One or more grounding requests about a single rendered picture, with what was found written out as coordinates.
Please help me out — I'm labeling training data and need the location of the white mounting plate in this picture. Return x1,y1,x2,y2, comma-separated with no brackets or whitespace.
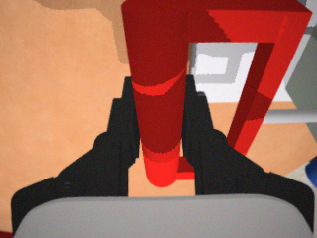
190,0,317,103

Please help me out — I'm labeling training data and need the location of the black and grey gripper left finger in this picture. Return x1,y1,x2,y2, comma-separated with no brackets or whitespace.
11,76,140,238

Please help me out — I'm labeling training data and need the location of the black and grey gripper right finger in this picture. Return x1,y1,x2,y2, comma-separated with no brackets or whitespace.
181,74,315,235

